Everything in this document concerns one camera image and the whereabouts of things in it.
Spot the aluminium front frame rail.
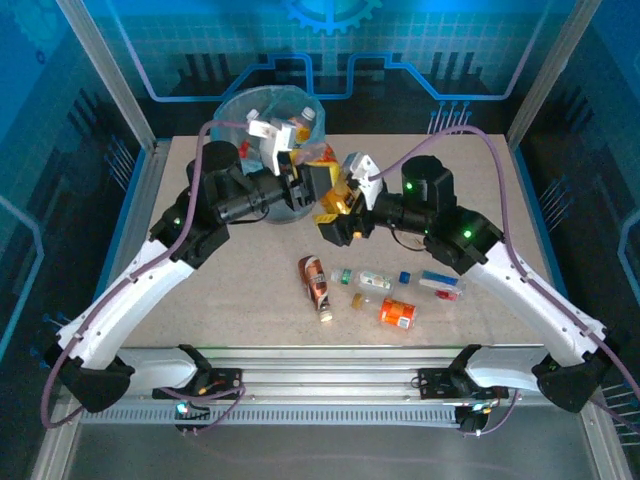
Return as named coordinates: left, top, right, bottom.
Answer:
left=59, top=344, right=601, bottom=401

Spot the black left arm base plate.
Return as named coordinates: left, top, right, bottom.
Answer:
left=151, top=366, right=244, bottom=401

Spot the orange juice bottle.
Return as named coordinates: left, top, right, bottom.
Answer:
left=312, top=142, right=365, bottom=226

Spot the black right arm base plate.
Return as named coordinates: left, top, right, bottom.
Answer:
left=416, top=367, right=510, bottom=401

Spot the aluminium right frame post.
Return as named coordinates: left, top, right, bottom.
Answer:
left=505, top=0, right=604, bottom=149

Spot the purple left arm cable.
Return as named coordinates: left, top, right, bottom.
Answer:
left=39, top=119, right=251, bottom=437

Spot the grey metal lower panel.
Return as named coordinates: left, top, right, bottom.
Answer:
left=64, top=422, right=601, bottom=480

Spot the small black left controller board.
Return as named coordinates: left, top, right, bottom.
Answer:
left=173, top=397, right=212, bottom=436

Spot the orange label bottle yellow cap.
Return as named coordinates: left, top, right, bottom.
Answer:
left=350, top=293, right=417, bottom=330

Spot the clear plastic waste bin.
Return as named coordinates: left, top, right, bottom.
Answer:
left=209, top=85, right=329, bottom=225

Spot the small black right controller board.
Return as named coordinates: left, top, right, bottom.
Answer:
left=455, top=403, right=490, bottom=437

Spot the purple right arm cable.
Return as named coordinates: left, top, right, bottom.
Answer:
left=370, top=124, right=640, bottom=439

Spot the brown coffee drink bottle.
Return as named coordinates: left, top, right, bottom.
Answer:
left=297, top=254, right=335, bottom=324

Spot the blue plastic bin liner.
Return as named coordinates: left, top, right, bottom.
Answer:
left=209, top=85, right=329, bottom=171

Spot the white label bottle green cap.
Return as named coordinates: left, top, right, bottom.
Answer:
left=330, top=268, right=395, bottom=294

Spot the aluminium frame post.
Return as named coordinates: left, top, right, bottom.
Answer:
left=54, top=0, right=160, bottom=154
left=505, top=0, right=604, bottom=149

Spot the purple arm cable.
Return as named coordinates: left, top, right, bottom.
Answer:
left=370, top=124, right=640, bottom=439
left=39, top=119, right=251, bottom=437

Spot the grey slotted cable duct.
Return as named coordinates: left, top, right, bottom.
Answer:
left=78, top=405, right=464, bottom=427

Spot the small black controller board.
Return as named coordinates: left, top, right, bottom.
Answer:
left=455, top=403, right=490, bottom=437
left=173, top=397, right=212, bottom=436

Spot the aluminium left frame post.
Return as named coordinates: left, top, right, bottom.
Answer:
left=54, top=0, right=160, bottom=154

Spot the clear bottle blue cap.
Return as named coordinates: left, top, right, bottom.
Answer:
left=398, top=269, right=467, bottom=303

